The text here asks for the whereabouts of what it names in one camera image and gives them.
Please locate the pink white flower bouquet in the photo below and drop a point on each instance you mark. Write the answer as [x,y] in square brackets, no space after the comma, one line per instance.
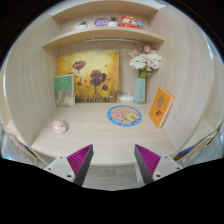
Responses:
[144,60]

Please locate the small potted plant left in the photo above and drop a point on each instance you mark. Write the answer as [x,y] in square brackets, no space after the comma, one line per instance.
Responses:
[83,25]

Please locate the red plush toy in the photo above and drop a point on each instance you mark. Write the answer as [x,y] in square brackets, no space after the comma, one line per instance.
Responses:
[130,22]

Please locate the small potted plant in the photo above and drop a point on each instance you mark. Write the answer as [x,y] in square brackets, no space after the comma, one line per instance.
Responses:
[113,21]
[83,25]

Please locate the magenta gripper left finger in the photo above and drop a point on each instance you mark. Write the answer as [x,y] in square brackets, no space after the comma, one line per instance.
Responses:
[73,167]

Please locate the round cartoon mouse pad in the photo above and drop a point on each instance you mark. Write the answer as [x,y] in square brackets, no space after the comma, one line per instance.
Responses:
[124,115]

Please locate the orange book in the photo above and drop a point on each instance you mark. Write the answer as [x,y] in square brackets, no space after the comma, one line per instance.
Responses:
[160,107]

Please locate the small potted plant right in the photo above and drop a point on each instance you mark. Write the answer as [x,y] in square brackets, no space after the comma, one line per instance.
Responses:
[113,21]

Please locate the yellow poppy flower painting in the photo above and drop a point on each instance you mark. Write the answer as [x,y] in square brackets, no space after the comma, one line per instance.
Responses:
[96,75]

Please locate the wooden shelf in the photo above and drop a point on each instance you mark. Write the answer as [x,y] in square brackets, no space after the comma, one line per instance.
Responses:
[95,34]

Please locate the pink computer mouse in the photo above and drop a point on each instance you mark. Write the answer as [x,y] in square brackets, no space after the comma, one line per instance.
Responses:
[59,126]

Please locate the green book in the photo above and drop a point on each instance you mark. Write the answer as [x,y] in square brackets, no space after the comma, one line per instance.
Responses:
[64,91]

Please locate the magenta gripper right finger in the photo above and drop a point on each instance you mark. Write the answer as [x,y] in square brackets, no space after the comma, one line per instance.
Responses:
[153,166]

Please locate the white power adapter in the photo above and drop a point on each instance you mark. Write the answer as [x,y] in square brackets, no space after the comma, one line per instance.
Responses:
[125,96]

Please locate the teal geometric vase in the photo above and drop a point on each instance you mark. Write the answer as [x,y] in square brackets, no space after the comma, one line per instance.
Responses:
[139,92]

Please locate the purple round number sign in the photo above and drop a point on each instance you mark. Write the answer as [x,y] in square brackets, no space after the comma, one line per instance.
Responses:
[101,22]

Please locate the white light bar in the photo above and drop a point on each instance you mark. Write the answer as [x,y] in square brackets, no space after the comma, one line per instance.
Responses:
[111,39]

